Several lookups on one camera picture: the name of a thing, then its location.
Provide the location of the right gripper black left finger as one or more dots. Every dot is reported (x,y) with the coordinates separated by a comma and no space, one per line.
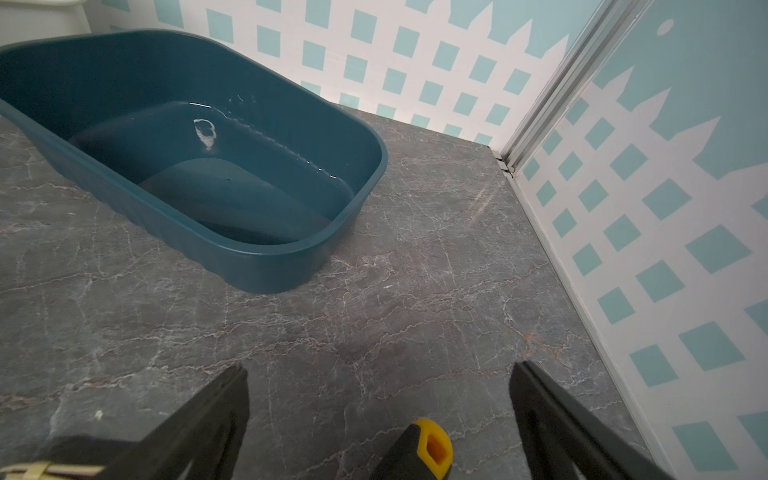
(201,440)

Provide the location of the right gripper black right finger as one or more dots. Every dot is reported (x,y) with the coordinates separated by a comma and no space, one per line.
(562,439)

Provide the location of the dark teal storage bin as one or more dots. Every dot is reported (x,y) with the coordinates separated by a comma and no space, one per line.
(241,170)

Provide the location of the white translucent lidded toolbox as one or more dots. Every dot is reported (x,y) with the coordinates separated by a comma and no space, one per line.
(26,20)

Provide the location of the yellow handled screwdriver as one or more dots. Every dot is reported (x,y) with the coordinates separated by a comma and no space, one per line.
(423,451)

